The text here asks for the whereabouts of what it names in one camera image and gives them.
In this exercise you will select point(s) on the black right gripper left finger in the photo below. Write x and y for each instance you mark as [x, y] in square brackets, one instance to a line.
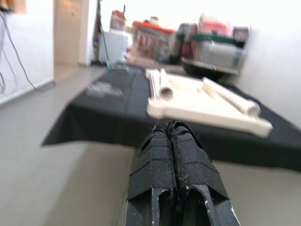
[152, 169]

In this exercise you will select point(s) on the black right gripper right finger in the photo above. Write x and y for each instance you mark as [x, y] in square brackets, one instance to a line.
[195, 171]

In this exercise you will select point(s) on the white plastic table top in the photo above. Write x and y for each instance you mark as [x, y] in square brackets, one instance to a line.
[195, 106]

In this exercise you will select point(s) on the black table cloth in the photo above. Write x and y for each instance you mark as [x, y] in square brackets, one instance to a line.
[113, 110]

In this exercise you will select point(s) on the black wok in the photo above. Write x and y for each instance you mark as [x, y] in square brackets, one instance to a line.
[195, 68]

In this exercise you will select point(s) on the clear plastic bin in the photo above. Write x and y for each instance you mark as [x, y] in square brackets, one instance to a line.
[218, 55]

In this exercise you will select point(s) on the white appliance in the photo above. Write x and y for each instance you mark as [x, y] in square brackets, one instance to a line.
[113, 47]

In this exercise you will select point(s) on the pink box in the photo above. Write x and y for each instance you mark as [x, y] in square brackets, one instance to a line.
[214, 23]

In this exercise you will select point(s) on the floor mop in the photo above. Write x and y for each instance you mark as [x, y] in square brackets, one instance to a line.
[97, 23]

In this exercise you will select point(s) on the light wooden door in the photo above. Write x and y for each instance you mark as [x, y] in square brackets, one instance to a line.
[73, 30]

